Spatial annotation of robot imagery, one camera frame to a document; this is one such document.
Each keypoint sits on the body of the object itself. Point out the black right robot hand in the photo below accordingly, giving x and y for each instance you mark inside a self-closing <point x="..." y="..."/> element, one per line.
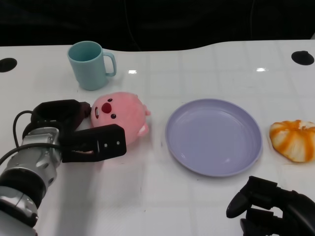
<point x="270" y="211"/>

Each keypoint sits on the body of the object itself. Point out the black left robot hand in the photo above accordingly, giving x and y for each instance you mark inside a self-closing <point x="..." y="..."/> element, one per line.
<point x="81" y="137"/>

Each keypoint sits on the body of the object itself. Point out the pink plush beaver doll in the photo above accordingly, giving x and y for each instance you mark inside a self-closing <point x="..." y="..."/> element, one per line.
<point x="119" y="110"/>

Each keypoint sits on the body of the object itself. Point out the lavender plastic plate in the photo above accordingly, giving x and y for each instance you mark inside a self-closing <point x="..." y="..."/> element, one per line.
<point x="213" y="137"/>

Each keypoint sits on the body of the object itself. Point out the teal plastic mug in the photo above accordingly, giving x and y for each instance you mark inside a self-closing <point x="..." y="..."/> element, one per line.
<point x="88" y="64"/>

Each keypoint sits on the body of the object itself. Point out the orange and white striped bun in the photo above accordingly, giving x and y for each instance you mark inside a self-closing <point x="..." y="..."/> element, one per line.
<point x="294" y="140"/>

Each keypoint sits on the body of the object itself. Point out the black round table grommet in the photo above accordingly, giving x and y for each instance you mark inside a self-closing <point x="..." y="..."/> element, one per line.
<point x="302" y="58"/>
<point x="7" y="64"/>

